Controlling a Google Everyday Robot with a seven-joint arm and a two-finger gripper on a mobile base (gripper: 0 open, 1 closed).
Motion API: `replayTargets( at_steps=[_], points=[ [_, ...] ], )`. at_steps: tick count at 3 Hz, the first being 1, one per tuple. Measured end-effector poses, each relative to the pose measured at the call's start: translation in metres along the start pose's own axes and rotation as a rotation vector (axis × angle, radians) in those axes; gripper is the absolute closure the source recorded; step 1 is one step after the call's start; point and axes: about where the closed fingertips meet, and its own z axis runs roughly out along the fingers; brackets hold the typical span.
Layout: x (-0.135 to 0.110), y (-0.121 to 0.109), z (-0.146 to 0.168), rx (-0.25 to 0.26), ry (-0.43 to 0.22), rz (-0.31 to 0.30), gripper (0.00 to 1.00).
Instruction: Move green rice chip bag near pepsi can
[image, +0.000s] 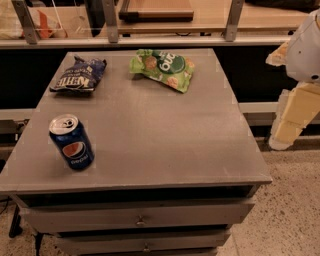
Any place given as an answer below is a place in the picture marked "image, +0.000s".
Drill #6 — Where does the wooden tray on shelf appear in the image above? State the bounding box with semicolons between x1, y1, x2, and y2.
119;0;194;23

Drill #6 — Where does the green rice chip bag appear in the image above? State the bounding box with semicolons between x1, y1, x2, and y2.
129;49;195;93

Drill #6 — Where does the blue Kettle chip bag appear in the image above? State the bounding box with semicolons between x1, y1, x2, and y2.
49;55;107;93

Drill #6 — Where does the drawer with knob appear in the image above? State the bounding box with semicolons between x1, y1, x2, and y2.
21;199;255;233
57;230;230;255

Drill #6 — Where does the blue Pepsi can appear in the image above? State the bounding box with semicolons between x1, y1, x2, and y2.
49;114;94;170

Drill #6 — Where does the lower drawer with knob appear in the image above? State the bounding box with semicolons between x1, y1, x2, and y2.
57;230;230;255

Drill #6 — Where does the upper drawer with knob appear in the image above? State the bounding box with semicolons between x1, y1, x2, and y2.
21;199;255;233

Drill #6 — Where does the metal shelf rail frame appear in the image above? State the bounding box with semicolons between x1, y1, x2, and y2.
0;0;301;50

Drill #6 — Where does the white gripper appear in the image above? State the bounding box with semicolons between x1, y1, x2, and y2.
266;9;320;150

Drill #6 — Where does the grey drawer cabinet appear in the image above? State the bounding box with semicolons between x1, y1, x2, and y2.
0;49;271;256

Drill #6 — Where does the orange white plastic bag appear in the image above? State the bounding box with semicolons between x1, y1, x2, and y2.
0;0;67;39

